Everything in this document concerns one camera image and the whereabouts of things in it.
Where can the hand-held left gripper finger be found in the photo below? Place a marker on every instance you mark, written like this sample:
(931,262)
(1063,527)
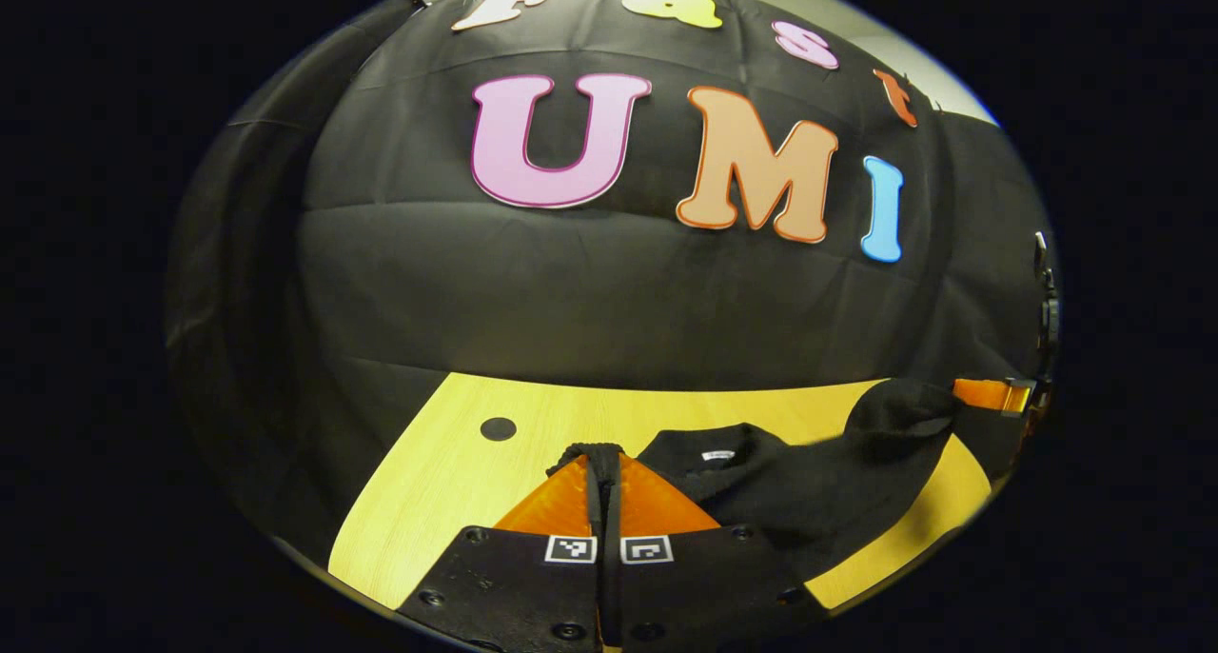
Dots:
(614,501)
(592,501)

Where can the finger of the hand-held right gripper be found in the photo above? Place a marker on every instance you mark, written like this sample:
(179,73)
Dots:
(985,394)

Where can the black shirt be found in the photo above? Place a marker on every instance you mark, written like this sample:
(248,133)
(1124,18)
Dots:
(818,491)

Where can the black round table grommet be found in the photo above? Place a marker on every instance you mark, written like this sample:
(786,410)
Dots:
(498,428)

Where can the black backdrop cloth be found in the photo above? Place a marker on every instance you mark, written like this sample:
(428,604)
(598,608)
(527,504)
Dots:
(609,282)

